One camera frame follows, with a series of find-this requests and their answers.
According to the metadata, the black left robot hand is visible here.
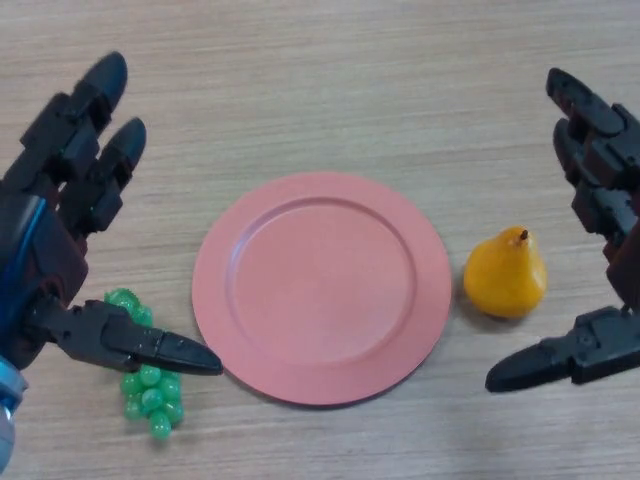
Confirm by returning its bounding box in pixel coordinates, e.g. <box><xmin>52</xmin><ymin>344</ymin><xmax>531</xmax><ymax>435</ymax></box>
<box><xmin>0</xmin><ymin>51</ymin><xmax>224</xmax><ymax>377</ymax></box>

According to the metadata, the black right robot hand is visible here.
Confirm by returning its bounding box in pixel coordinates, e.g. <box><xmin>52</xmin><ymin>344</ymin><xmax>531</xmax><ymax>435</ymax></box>
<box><xmin>484</xmin><ymin>67</ymin><xmax>640</xmax><ymax>394</ymax></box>

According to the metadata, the yellow pear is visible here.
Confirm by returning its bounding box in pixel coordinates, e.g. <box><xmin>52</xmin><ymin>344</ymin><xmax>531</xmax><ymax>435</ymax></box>
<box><xmin>463</xmin><ymin>225</ymin><xmax>549</xmax><ymax>320</ymax></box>

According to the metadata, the pink round plate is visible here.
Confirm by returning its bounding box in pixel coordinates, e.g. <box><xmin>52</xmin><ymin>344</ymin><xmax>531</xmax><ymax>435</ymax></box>
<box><xmin>191</xmin><ymin>172</ymin><xmax>454</xmax><ymax>409</ymax></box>

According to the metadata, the green grape bunch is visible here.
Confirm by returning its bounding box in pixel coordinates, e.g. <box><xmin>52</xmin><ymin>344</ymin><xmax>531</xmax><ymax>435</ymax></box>
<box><xmin>103</xmin><ymin>287</ymin><xmax>185</xmax><ymax>442</ymax></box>

